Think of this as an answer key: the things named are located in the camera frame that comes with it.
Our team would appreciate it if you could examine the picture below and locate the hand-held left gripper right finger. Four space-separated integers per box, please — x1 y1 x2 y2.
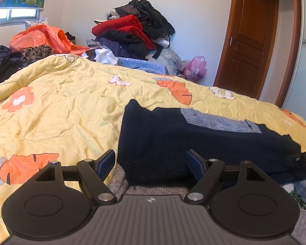
185 149 267 205

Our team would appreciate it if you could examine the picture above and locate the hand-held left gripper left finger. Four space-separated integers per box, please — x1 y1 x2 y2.
34 149 117 204

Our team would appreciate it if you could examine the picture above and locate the navy and grey knit sweater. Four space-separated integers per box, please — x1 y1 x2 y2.
108 99 306 245

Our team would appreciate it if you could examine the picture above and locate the pile of dark and red clothes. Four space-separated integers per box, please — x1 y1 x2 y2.
91 0 176 60

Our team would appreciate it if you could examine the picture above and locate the heap of dark clothes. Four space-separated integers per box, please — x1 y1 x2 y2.
0 45 25 90

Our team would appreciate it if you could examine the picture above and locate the yellow floral quilt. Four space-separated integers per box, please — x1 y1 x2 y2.
0 55 306 245

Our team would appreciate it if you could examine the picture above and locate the pink plastic bag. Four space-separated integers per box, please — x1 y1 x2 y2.
182 56 208 82

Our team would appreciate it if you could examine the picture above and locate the light blue knitted blanket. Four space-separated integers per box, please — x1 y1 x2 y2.
114 57 169 76

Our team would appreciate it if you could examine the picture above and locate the clear plastic bag bundle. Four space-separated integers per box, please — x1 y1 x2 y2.
157 48 186 76

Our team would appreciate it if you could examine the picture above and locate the white crumpled plastic bag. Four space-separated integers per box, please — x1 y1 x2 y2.
81 45 118 66

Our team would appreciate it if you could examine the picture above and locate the leopard print cloth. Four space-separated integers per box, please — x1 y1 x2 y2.
21 44 54 66

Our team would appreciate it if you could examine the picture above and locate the black and green bag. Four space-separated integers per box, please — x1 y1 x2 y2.
65 31 77 45

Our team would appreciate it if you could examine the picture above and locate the brown wooden door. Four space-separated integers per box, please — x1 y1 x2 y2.
214 0 280 100

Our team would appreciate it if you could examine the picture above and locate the orange plastic bag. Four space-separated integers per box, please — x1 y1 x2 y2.
10 26 91 56

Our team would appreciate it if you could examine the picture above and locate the floral pillow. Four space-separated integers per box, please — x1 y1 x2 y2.
24 18 49 31

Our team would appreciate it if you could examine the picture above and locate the window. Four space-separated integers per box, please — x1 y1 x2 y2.
0 8 39 28

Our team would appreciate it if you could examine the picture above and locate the brown wooden door frame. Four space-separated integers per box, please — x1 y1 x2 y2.
275 0 306 108

